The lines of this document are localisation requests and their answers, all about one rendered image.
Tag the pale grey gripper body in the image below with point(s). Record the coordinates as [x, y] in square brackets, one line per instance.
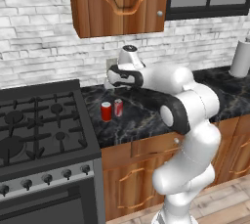
[107, 84]

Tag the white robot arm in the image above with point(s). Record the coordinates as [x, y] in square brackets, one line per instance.
[192, 143]

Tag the red and white soda can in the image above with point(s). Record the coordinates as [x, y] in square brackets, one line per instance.
[118, 108]

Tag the black stove knob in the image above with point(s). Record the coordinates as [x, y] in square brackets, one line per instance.
[85, 169]
[26, 184]
[4, 189]
[47, 178]
[67, 173]

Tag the black gas stove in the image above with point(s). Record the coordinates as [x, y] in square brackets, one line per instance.
[49, 156]

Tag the wooden drawer front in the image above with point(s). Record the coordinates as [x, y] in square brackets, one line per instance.
[149, 146]

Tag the silver cupboard knob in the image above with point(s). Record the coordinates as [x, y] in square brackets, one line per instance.
[159, 13]

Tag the silver drawer knob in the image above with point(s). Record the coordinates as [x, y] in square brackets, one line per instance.
[176, 141]

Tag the wooden base cupboard door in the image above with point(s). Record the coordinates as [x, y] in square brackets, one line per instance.
[130, 188]
[239, 149]
[224, 143]

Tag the white paper towel roll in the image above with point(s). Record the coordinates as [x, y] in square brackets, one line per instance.
[241, 60]

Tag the dark oven door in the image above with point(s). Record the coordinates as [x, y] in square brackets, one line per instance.
[49, 211]

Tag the grey wall outlet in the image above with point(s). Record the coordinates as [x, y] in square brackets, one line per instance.
[110, 62]

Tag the wooden wall cupboard door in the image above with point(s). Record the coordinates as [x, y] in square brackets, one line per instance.
[123, 3]

